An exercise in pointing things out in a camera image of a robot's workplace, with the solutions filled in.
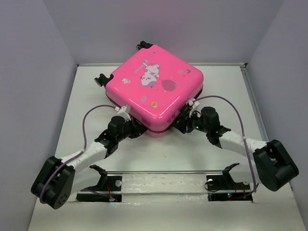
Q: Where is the pink hard-shell suitcase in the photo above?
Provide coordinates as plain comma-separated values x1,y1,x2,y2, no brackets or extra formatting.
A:
94,41,204,137

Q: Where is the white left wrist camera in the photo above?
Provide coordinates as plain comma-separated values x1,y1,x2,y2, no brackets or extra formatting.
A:
115,105,130,121

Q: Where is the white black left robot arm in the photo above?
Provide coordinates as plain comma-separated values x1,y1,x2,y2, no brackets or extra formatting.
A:
30,115,147,209

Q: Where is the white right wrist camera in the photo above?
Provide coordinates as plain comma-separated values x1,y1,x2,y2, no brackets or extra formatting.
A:
188,98,199,109

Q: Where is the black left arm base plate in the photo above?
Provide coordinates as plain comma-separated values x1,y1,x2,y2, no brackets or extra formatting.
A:
76,175,122,203

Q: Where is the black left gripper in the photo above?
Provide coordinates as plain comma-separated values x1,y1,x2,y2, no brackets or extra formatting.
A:
116,116,147,142

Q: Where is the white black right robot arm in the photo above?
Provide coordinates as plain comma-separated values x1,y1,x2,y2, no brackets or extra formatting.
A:
173,106,299,192

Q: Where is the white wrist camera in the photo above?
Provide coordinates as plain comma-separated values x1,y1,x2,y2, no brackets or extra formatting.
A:
115,105,130,121
188,98,199,109

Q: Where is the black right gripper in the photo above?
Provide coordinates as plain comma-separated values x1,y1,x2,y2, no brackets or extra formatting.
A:
173,108,209,133

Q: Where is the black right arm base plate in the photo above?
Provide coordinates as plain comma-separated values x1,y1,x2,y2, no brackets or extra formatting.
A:
204,175,253,202

